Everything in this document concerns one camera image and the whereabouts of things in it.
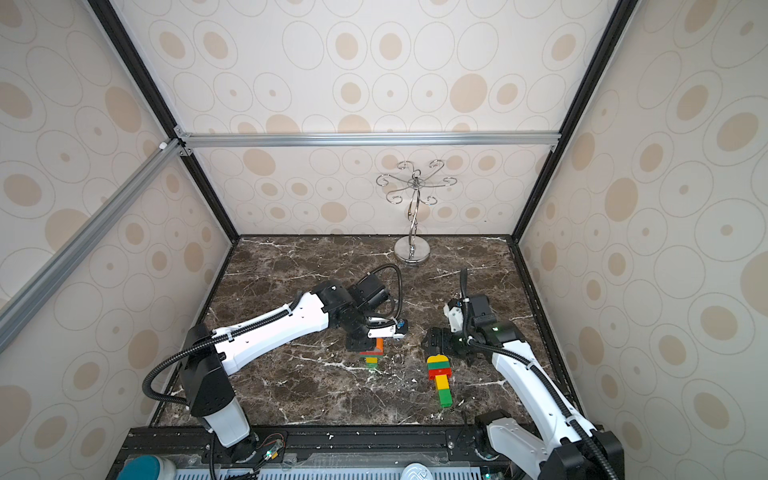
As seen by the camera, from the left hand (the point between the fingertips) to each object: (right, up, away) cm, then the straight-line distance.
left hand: (380, 341), depth 77 cm
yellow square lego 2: (+17, -12, +5) cm, 22 cm away
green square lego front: (+17, -16, +3) cm, 24 cm away
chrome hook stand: (+9, +27, +40) cm, 48 cm away
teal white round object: (-51, -25, -12) cm, 57 cm away
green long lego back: (+17, -9, +9) cm, 21 cm away
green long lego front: (-3, -8, +12) cm, 15 cm away
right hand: (+18, -2, +3) cm, 19 cm away
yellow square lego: (-3, -9, +11) cm, 14 cm away
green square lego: (-3, -9, +10) cm, 14 cm away
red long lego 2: (+14, -11, +6) cm, 19 cm away
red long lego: (-3, -7, +12) cm, 14 cm away
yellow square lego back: (+17, -7, +9) cm, 20 cm away
